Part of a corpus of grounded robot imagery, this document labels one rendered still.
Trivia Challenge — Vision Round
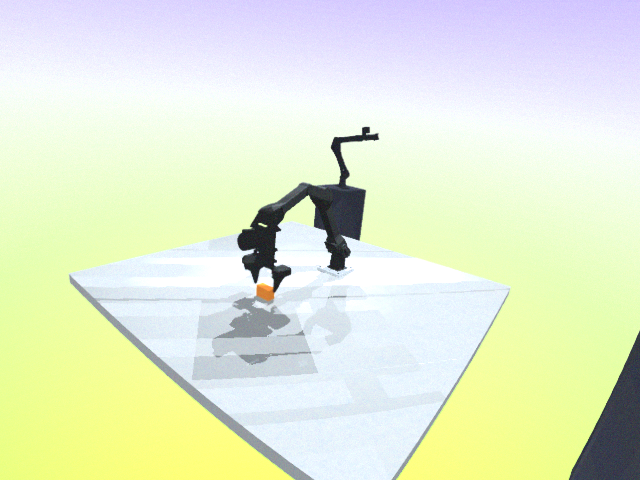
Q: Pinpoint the orange block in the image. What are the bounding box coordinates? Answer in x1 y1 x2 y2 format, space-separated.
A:
256 283 274 301

